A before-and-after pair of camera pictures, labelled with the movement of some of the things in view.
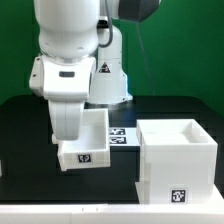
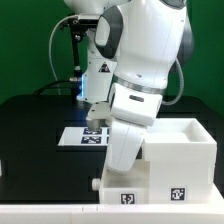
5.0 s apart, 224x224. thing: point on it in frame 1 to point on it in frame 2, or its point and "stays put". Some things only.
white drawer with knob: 92,148 to 129,188
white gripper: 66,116 to 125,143
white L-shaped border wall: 116,213 stays put
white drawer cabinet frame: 178,162 stays put
